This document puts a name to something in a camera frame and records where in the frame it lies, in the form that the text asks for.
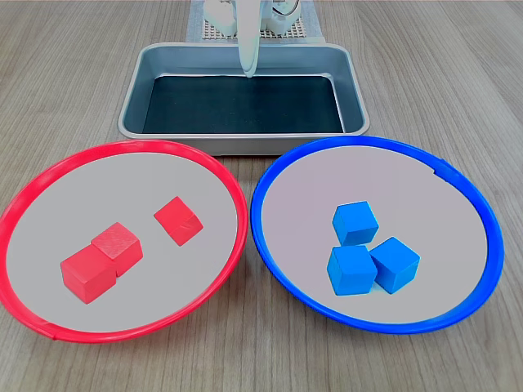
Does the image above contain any blue cube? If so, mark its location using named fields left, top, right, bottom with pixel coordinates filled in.
left=369, top=236, right=422, bottom=295
left=326, top=244, right=379, bottom=297
left=331, top=200, right=380, bottom=247

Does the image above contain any pale perforated plate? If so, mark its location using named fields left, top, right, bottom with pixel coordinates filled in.
left=203, top=11, right=307, bottom=42

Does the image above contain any steel tray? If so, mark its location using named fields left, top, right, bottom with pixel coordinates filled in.
left=117, top=42, right=371, bottom=157

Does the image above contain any red cube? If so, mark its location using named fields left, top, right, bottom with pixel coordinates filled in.
left=60, top=244, right=119, bottom=305
left=154, top=195, right=204, bottom=247
left=90, top=221, right=144, bottom=278

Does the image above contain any red-rimmed white plate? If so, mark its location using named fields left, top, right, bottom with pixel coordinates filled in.
left=0, top=138, right=249, bottom=345

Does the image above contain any blue-rimmed white plate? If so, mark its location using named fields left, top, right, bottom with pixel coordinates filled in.
left=250, top=135, right=506, bottom=336

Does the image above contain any black white wire bundle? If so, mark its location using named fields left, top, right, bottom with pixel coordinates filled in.
left=269, top=0, right=302, bottom=18

